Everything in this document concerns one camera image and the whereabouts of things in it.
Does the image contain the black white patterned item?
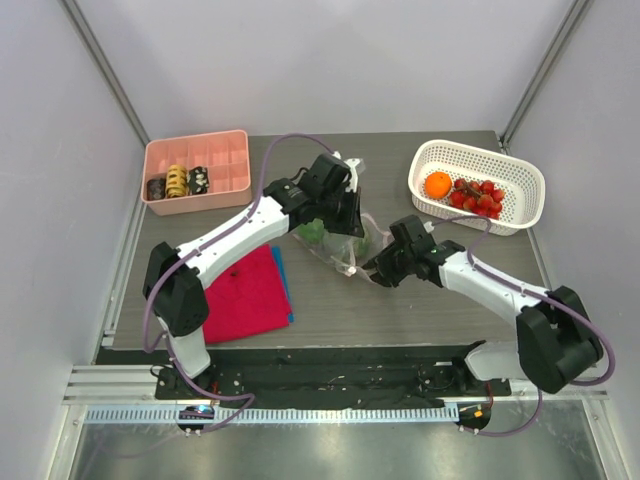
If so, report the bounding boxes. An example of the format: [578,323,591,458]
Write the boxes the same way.
[187,166,209,195]

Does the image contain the dark brown round item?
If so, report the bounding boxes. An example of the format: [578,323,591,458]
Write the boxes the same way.
[146,178,166,201]

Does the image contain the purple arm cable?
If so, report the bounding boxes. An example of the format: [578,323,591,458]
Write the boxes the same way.
[424,215,616,437]
[142,133,341,434]

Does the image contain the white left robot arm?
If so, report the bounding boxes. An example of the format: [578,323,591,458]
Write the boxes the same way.
[143,153,365,399]

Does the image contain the clear zip top bag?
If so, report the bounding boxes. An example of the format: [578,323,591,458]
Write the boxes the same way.
[293,213,393,283]

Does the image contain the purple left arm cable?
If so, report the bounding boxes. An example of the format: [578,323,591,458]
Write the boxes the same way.
[142,133,341,434]

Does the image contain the white perforated plastic basket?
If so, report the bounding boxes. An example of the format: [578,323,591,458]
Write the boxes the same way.
[407,140,546,236]

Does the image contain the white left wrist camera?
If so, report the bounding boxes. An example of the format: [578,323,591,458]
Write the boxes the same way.
[332,150,366,192]

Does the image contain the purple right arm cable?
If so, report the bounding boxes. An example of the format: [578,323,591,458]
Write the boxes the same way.
[424,215,616,437]

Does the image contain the green netted fake melon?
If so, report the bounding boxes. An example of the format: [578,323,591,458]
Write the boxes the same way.
[352,223,372,263]

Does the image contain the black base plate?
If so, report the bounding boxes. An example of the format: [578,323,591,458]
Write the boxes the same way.
[154,344,512,409]

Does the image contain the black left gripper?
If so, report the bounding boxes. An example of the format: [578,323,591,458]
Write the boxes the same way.
[318,186,366,238]

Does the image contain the pink compartment tray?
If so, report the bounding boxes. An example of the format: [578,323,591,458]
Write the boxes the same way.
[140,130,252,216]

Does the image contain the red yellow lychee bunch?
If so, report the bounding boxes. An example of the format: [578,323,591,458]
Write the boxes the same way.
[448,178,506,220]

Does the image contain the orange fake orange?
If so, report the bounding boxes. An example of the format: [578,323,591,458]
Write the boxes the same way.
[424,171,453,200]

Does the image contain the blue folded cloth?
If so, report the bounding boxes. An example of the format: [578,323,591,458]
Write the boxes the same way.
[268,245,294,331]

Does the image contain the yellow spiral item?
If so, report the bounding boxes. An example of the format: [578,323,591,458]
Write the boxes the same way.
[165,164,189,198]

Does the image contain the green fake lettuce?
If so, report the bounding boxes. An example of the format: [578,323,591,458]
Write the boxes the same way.
[296,219,325,245]

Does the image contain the red folded cloth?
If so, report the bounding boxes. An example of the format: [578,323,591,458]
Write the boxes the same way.
[203,245,292,345]

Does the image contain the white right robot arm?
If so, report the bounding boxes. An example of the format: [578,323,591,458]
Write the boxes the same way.
[364,215,615,395]

